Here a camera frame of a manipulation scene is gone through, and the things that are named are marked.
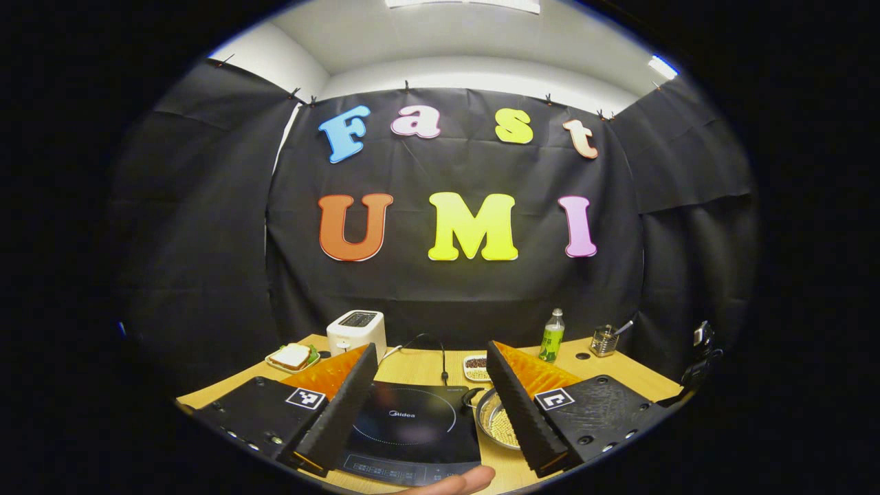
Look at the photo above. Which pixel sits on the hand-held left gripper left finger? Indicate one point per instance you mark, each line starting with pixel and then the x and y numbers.
pixel 344 405

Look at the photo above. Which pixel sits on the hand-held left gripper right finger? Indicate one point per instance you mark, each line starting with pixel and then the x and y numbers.
pixel 522 405

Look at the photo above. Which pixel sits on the pile of yellow soybeans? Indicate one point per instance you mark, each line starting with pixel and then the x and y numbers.
pixel 505 427

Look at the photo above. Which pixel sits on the black induction cooktop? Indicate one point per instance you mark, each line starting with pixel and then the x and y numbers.
pixel 412 430

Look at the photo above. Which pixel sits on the green plate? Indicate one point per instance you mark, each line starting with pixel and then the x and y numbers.
pixel 313 362

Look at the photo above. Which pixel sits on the white divided bean dish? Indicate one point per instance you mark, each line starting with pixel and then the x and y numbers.
pixel 476 368

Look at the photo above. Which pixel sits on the white toaster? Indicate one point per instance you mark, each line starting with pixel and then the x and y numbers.
pixel 354 337

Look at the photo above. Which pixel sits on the green label plastic bottle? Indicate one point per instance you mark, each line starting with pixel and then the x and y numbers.
pixel 551 340

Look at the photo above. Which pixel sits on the toast sandwich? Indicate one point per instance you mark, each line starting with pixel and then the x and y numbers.
pixel 292 356

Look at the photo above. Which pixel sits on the metal mesh utensil holder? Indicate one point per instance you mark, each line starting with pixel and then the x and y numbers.
pixel 603 342

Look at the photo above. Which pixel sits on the small ceiling light panel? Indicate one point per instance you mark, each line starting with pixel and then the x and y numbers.
pixel 662 67

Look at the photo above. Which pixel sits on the large ceiling light panel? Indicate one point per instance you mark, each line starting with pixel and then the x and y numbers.
pixel 467 3

